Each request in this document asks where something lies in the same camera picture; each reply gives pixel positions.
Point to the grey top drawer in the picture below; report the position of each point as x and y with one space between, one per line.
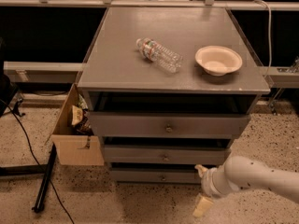
168 125

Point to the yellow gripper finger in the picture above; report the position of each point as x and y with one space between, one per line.
202 205
200 169

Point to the grey drawer cabinet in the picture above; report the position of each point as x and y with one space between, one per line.
118 78

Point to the snack bag in box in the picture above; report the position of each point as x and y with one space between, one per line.
77 115

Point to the white paper bowl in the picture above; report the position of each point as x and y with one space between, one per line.
218 61

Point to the grey bottom drawer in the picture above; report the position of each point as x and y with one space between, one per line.
154 173

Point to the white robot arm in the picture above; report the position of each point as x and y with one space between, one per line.
238 174

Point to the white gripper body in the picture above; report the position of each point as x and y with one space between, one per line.
207 181

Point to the black metal stand leg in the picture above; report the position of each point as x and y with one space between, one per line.
46 171

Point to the lower left metal rail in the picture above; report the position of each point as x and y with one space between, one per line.
26 72

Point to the upper metal rail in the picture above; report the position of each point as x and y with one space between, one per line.
233 5

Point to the metal rail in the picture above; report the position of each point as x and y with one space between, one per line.
26 72
279 77
233 5

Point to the clear plastic water bottle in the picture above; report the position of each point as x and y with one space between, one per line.
161 56

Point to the grey drawer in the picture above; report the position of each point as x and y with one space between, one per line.
168 125
166 150
154 173

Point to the lower right metal rail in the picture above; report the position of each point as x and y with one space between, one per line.
279 77

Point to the grey middle drawer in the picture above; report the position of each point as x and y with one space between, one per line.
166 150

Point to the open cardboard box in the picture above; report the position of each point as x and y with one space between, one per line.
73 148

